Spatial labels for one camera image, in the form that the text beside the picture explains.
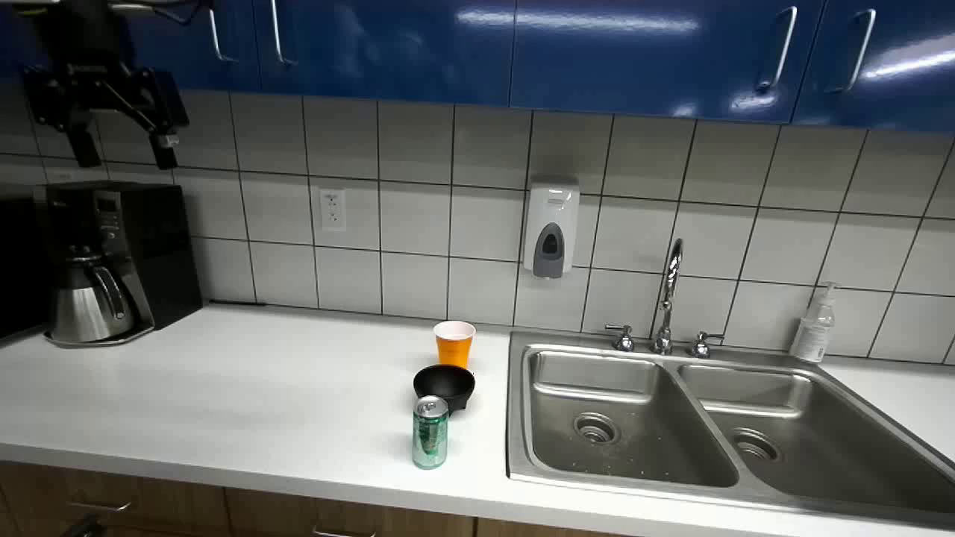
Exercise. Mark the wooden drawer front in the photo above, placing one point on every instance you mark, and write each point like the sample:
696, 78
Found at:
278, 515
151, 507

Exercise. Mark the black bowl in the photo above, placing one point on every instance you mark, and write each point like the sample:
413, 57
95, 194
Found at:
447, 382

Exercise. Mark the black microwave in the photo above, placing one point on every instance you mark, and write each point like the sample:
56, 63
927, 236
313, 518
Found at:
19, 270

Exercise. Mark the blue cabinet door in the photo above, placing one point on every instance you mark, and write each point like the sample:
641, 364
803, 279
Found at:
389, 48
897, 69
199, 48
657, 54

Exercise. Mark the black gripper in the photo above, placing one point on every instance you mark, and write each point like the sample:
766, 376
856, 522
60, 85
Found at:
99, 85

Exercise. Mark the white wall outlet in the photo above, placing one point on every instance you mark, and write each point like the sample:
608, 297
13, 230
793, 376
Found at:
333, 210

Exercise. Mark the white wall soap dispenser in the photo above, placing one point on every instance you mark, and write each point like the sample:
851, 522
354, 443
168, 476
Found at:
551, 227

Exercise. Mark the wooden under-sink panel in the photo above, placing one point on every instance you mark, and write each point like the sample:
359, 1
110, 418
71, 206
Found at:
539, 528

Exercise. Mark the stainless steel double sink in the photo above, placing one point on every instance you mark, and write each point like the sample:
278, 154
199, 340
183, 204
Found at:
718, 427

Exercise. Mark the stainless steel coffee carafe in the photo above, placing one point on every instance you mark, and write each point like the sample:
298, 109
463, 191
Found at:
87, 300

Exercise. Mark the orange paper cup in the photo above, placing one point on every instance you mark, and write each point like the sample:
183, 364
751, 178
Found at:
454, 345

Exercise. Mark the chrome sink faucet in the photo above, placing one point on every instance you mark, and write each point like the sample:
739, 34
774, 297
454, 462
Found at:
668, 288

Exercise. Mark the black coffee maker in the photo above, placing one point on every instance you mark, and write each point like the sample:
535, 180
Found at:
139, 248

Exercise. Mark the green soda can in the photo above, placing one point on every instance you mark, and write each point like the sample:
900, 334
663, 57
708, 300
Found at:
432, 433

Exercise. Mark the clear soap bottle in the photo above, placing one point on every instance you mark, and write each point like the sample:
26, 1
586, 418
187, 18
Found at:
812, 330

